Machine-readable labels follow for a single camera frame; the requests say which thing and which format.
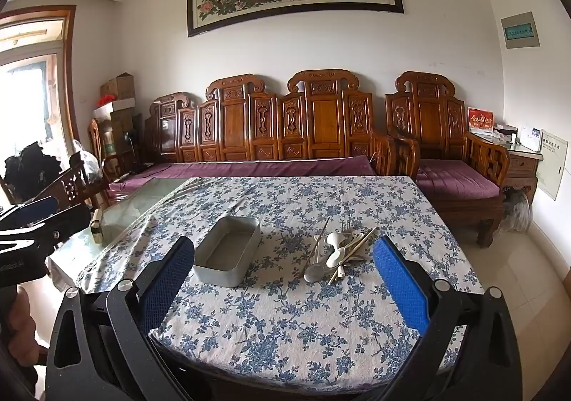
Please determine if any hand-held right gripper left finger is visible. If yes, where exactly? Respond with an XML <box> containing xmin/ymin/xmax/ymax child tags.
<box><xmin>45</xmin><ymin>235</ymin><xmax>198</xmax><ymax>401</ymax></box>

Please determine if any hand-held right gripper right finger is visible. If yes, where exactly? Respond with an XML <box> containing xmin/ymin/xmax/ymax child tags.
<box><xmin>372</xmin><ymin>235</ymin><xmax>522</xmax><ymax>401</ymax></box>

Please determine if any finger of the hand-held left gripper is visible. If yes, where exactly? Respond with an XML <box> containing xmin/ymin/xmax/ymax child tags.
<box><xmin>0</xmin><ymin>196</ymin><xmax>60</xmax><ymax>227</ymax></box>
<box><xmin>0</xmin><ymin>206</ymin><xmax>93</xmax><ymax>250</ymax></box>

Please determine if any rectangular metal tray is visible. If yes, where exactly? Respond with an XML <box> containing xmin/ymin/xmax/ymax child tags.
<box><xmin>193</xmin><ymin>216</ymin><xmax>262</xmax><ymax>290</ymax></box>

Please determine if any small white spoon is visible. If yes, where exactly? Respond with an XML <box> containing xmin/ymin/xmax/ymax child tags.
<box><xmin>325</xmin><ymin>231</ymin><xmax>358</xmax><ymax>250</ymax></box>

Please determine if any person's left hand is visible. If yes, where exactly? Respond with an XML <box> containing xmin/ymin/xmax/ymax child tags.
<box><xmin>8</xmin><ymin>287</ymin><xmax>48</xmax><ymax>369</ymax></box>

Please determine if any dark wooden dining chair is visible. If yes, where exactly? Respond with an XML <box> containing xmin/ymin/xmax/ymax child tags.
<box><xmin>36</xmin><ymin>160</ymin><xmax>108</xmax><ymax>216</ymax></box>

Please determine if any black clothes pile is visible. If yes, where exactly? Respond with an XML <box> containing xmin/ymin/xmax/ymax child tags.
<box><xmin>4</xmin><ymin>142</ymin><xmax>61</xmax><ymax>205</ymax></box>

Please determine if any clear plastic bag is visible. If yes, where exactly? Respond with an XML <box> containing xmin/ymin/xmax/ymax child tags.
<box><xmin>71</xmin><ymin>140</ymin><xmax>101</xmax><ymax>183</ymax></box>

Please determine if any blue floral tablecloth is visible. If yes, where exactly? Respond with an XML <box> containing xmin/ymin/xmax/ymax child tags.
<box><xmin>74</xmin><ymin>175</ymin><xmax>485</xmax><ymax>381</ymax></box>

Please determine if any purple armchair cushion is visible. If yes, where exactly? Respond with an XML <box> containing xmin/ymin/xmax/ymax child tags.
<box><xmin>416</xmin><ymin>159</ymin><xmax>501</xmax><ymax>201</ymax></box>

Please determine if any white flat box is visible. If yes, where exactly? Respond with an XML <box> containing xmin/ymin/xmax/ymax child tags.
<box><xmin>94</xmin><ymin>98</ymin><xmax>136</xmax><ymax>118</ymax></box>

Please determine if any grey plastic bag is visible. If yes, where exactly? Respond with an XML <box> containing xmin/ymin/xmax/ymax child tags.
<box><xmin>500</xmin><ymin>191</ymin><xmax>531</xmax><ymax>234</ymax></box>

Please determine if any brown cardboard box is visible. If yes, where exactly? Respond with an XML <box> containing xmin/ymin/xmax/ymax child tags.
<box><xmin>100</xmin><ymin>73</ymin><xmax>135</xmax><ymax>102</ymax></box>

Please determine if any purple sofa cushion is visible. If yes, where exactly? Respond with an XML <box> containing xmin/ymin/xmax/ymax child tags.
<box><xmin>107</xmin><ymin>155</ymin><xmax>378</xmax><ymax>201</ymax></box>

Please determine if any wooden side table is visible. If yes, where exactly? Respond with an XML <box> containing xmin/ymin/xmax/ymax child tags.
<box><xmin>504</xmin><ymin>137</ymin><xmax>544</xmax><ymax>205</ymax></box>

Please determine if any carved wooden armchair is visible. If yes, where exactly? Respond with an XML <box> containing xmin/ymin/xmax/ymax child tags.
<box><xmin>384</xmin><ymin>71</ymin><xmax>511</xmax><ymax>247</ymax></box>

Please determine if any carved wooden sofa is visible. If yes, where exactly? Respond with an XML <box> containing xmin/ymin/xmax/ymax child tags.
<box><xmin>145</xmin><ymin>68</ymin><xmax>398</xmax><ymax>179</ymax></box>

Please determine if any red sign card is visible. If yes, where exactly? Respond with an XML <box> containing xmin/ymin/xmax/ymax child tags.
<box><xmin>468</xmin><ymin>107</ymin><xmax>495</xmax><ymax>134</ymax></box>

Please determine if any wooden door frame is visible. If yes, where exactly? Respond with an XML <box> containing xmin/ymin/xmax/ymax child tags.
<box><xmin>0</xmin><ymin>5</ymin><xmax>79</xmax><ymax>161</ymax></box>

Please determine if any white wall panel door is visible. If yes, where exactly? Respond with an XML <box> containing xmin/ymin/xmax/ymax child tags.
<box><xmin>535</xmin><ymin>130</ymin><xmax>569</xmax><ymax>201</ymax></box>

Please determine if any green wall electrical panel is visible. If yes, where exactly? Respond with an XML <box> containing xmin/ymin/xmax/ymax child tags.
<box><xmin>500</xmin><ymin>11</ymin><xmax>540</xmax><ymax>49</ymax></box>

